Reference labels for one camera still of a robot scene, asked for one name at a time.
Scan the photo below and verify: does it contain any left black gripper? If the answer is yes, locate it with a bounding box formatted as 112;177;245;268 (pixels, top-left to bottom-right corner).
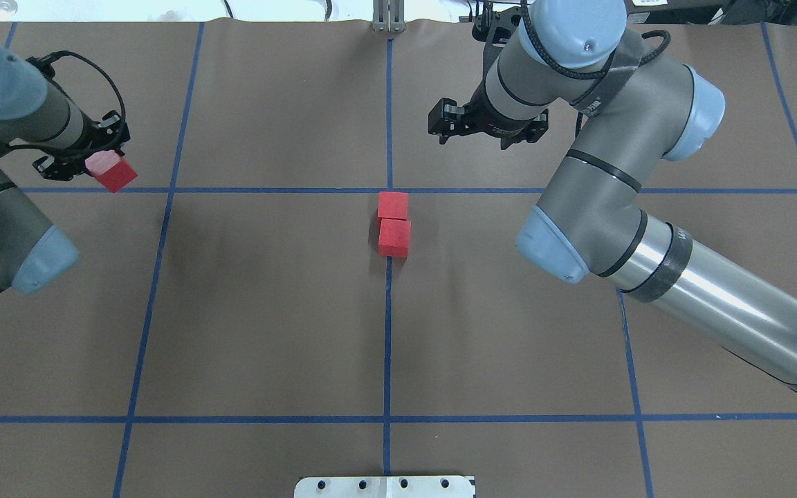
33;114;129;182

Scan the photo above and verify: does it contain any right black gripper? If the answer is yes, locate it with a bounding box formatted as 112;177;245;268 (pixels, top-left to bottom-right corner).
429;99;549;150

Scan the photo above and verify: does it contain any red cube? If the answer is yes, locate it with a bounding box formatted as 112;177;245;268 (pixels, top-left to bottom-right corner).
84;151;138;193

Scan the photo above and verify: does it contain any red cube placed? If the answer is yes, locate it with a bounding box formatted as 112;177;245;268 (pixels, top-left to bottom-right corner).
377;218;412;259
377;190;410;221

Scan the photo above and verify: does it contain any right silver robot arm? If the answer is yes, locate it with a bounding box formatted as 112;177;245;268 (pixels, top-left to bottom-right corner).
428;1;797;393

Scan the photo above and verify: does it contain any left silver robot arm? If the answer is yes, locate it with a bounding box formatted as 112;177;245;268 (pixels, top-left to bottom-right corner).
0;46;137;295

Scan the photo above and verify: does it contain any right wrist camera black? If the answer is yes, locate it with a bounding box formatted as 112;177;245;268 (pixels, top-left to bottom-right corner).
469;1;522;46

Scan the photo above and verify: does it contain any aluminium frame post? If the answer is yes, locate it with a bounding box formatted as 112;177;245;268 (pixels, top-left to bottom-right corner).
372;0;407;33

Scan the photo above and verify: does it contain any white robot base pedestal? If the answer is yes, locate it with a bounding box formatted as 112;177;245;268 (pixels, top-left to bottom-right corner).
293;475;477;497

